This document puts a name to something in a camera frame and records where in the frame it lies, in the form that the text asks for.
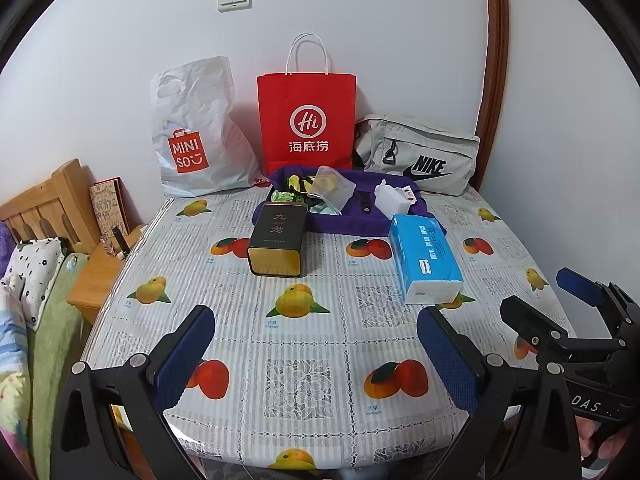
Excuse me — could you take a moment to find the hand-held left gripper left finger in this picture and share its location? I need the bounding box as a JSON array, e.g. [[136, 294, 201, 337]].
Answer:
[[50, 304, 217, 480]]

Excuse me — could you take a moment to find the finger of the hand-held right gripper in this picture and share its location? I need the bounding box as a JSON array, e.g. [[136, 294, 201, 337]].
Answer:
[[500, 295, 577, 362], [556, 267, 640, 326]]

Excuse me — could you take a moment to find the dark tea tin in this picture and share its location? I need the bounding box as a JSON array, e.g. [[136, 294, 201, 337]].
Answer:
[[247, 201, 308, 278]]

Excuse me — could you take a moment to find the yellow and black pouch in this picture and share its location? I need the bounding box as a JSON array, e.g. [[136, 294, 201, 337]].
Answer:
[[285, 174, 317, 196]]

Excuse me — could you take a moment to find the transparent plastic bag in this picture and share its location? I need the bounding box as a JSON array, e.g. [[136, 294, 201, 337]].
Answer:
[[306, 165, 357, 213]]

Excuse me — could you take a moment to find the red paper carrier bag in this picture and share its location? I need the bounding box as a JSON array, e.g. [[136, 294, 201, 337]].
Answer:
[[257, 33, 358, 177]]

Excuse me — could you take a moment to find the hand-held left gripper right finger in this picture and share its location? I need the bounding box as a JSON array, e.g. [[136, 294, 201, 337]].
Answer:
[[416, 305, 583, 480]]

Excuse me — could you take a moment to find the polka dot pillow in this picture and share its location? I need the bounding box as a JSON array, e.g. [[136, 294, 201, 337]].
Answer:
[[4, 237, 68, 331]]

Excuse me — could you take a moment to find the brown wooden door frame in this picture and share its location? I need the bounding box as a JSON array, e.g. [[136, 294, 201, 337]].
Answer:
[[475, 0, 511, 191]]

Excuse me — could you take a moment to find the wooden bed headboard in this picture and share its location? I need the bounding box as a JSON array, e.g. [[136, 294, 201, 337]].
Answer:
[[0, 158, 103, 256]]

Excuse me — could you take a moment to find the green wet wipes pack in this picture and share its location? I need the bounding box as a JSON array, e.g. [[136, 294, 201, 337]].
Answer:
[[307, 195, 346, 218]]

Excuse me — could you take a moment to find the green blanket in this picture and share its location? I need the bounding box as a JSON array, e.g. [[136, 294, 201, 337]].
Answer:
[[27, 252, 93, 461]]

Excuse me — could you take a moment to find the white charger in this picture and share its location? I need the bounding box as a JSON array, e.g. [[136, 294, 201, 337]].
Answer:
[[374, 179, 418, 221]]

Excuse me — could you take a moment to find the colourful printed quilt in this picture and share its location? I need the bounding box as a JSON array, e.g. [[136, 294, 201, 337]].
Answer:
[[0, 272, 38, 480]]

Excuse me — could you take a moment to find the grey waist bag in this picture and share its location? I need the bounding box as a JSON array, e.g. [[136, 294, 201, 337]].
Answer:
[[354, 113, 481, 197]]

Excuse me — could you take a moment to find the patterned picture book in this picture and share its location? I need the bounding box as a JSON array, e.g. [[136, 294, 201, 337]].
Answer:
[[89, 177, 130, 238]]

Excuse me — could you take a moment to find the wooden nightstand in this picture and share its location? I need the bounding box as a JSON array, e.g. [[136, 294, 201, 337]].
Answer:
[[67, 222, 148, 323]]

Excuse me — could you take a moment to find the blue tissue pack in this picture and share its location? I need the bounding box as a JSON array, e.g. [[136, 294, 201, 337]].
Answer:
[[389, 214, 464, 306]]

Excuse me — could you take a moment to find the white plastic shopping bag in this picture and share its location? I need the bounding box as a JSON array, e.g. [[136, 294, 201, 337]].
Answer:
[[150, 56, 266, 198]]

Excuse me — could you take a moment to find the purple cloth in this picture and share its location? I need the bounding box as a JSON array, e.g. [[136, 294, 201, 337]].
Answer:
[[254, 165, 448, 236]]

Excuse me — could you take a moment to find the person's right hand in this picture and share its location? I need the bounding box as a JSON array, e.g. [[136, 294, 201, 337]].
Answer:
[[577, 412, 640, 466]]

